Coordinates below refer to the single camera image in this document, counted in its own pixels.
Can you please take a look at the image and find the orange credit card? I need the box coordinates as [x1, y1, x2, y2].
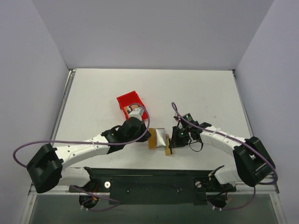
[164, 134, 173, 156]
[123, 104, 139, 115]

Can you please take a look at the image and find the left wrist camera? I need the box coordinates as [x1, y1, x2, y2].
[128, 107, 144, 121]

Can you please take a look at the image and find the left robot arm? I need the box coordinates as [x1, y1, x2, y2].
[26, 117, 151, 193]

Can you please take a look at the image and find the aluminium frame rail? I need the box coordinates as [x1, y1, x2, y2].
[28, 182, 279, 195]

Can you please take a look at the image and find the red plastic bin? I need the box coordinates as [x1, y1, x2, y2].
[116, 91, 145, 120]

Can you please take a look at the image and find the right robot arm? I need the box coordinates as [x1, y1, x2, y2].
[170, 113, 278, 191]

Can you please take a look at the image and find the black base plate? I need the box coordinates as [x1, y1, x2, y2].
[82, 167, 236, 205]

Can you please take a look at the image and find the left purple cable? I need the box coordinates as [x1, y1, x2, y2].
[12, 103, 150, 212]

